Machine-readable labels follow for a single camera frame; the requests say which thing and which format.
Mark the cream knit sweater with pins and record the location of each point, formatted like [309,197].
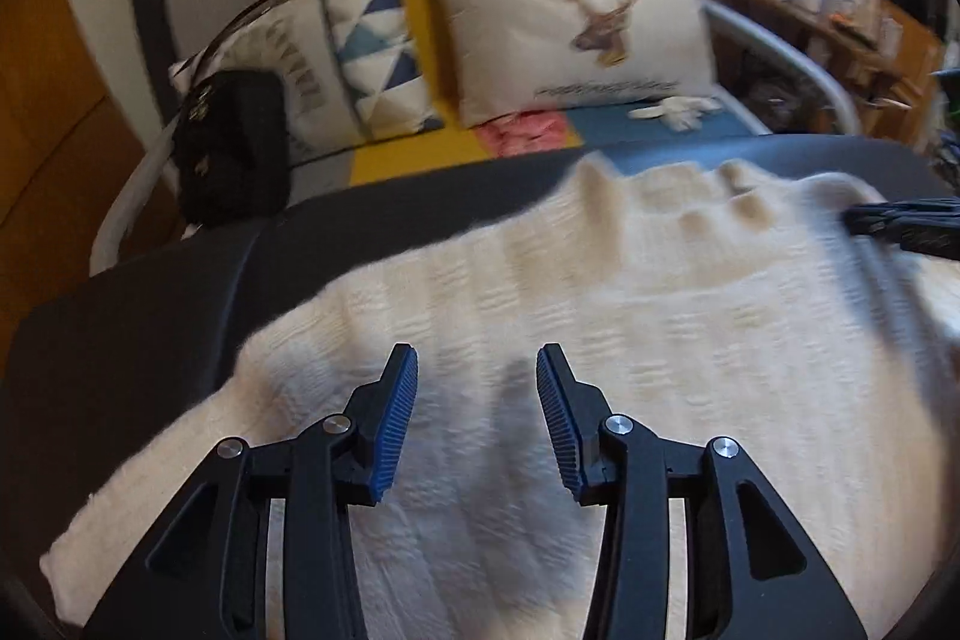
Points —
[600,310]

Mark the wooden sideboard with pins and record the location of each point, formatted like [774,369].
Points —
[900,78]

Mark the deer print pillow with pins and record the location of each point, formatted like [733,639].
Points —
[510,33]

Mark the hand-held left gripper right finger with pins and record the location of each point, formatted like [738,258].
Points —
[559,430]

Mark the black handbag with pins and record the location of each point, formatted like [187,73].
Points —
[240,153]

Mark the small white cloth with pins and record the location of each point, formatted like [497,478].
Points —
[682,111]

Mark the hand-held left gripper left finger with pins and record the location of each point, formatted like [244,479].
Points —
[391,430]

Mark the pink cloth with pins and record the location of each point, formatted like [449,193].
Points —
[525,134]

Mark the triangle pattern pillow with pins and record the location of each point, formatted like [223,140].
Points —
[375,33]

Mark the black rolled mat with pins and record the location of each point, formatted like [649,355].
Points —
[146,10]

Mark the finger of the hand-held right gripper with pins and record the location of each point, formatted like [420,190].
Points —
[900,216]

